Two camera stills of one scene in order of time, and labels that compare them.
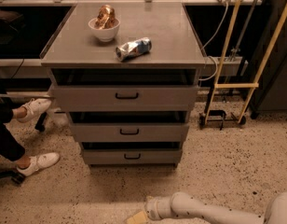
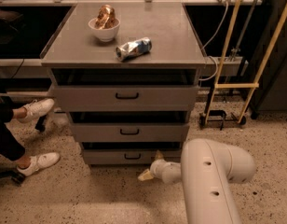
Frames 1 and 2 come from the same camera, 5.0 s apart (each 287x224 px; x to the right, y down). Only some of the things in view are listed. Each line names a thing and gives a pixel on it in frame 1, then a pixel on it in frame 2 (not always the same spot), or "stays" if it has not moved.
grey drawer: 132,156 stays
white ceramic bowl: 104,35 stays
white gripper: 150,208 to 157,169
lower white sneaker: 38,162 stays
